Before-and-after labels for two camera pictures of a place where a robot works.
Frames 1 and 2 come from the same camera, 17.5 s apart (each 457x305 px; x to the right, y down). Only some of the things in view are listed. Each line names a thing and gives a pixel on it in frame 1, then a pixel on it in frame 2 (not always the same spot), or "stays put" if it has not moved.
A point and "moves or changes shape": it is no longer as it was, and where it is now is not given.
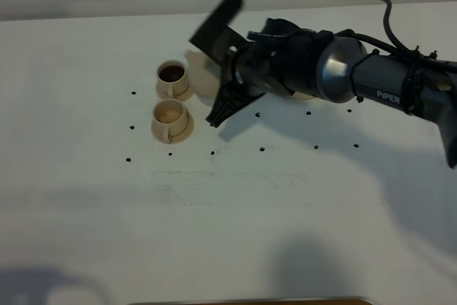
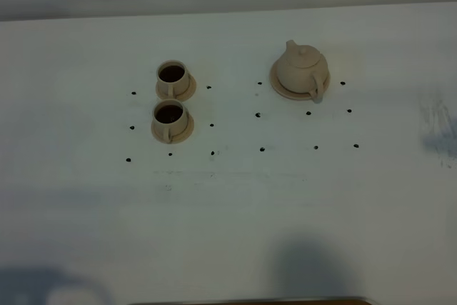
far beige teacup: [173, 78] stays put
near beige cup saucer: [179, 138] stays put
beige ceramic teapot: [205, 76] moves or changes shape
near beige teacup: [170, 118] stays put
